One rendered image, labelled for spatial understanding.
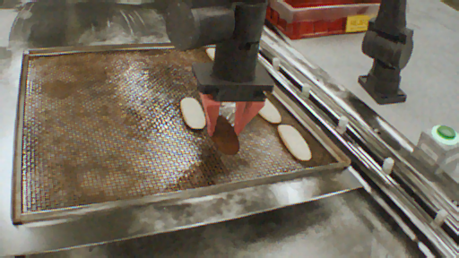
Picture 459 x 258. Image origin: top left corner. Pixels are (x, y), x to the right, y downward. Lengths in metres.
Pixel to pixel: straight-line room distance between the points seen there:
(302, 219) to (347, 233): 0.08
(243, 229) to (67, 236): 0.28
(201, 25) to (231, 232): 0.33
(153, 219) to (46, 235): 0.13
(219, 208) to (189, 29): 0.23
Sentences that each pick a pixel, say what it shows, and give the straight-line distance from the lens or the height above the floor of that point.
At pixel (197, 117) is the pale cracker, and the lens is 0.65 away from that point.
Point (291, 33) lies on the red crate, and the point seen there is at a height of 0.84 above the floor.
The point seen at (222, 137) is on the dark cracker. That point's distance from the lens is 0.55.
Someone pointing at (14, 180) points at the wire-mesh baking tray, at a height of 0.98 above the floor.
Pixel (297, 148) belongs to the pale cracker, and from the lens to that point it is 0.63.
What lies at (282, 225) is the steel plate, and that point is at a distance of 0.63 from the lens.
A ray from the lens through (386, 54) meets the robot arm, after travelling 0.90.
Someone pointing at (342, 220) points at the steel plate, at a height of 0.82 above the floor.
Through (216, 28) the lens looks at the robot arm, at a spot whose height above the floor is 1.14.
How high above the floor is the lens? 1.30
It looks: 37 degrees down
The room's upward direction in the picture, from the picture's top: straight up
